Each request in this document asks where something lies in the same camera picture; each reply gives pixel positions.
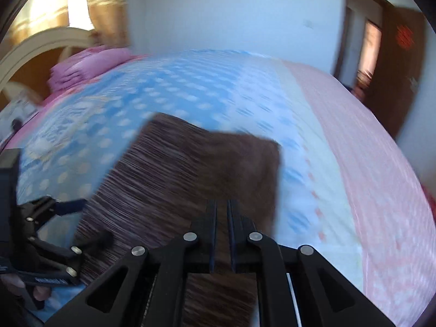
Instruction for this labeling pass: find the brown wooden door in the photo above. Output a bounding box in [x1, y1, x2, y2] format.
[364, 6, 426, 138]

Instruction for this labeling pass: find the red paper door decoration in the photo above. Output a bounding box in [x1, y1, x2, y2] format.
[395, 25, 414, 50]

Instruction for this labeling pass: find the patterned white pillow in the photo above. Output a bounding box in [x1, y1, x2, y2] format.
[1, 91, 41, 137]

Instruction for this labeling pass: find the left hand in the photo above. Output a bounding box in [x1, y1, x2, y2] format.
[1, 274, 52, 301]

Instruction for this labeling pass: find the folded pink quilt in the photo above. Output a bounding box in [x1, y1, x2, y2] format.
[47, 46, 134, 93]

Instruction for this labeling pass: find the pink dotted bed sheet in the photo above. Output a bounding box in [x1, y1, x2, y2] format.
[288, 63, 435, 326]

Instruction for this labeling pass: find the yellow curtain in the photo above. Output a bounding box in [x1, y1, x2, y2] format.
[1, 0, 129, 48]

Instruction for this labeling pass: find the cream wooden headboard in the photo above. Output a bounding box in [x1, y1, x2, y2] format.
[1, 27, 101, 108]

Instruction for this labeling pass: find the blue polka dot blanket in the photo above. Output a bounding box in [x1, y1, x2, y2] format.
[12, 50, 364, 288]

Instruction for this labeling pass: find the brown knitted sweater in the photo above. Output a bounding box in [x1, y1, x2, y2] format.
[75, 113, 280, 326]

